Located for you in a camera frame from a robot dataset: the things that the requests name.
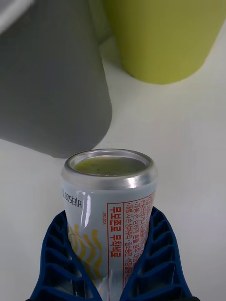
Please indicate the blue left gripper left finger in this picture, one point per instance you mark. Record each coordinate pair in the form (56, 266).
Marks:
(58, 265)

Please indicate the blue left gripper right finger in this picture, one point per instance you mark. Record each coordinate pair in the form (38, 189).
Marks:
(160, 263)

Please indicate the orange and white drink can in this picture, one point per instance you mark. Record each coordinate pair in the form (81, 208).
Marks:
(108, 211)

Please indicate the grey plastic waste bin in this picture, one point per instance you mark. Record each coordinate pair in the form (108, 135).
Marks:
(51, 82)

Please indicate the yellow-green plastic waste bin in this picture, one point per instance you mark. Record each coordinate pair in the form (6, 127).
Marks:
(162, 40)

